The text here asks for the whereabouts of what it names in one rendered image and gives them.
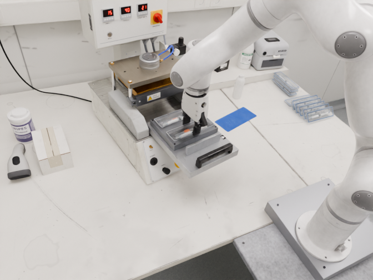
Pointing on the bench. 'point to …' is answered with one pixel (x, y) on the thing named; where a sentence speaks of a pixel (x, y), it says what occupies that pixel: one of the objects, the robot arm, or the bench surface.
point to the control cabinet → (124, 24)
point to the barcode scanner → (18, 164)
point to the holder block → (182, 139)
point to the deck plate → (156, 111)
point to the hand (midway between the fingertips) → (191, 125)
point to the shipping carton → (52, 149)
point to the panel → (156, 173)
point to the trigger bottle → (245, 57)
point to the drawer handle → (213, 154)
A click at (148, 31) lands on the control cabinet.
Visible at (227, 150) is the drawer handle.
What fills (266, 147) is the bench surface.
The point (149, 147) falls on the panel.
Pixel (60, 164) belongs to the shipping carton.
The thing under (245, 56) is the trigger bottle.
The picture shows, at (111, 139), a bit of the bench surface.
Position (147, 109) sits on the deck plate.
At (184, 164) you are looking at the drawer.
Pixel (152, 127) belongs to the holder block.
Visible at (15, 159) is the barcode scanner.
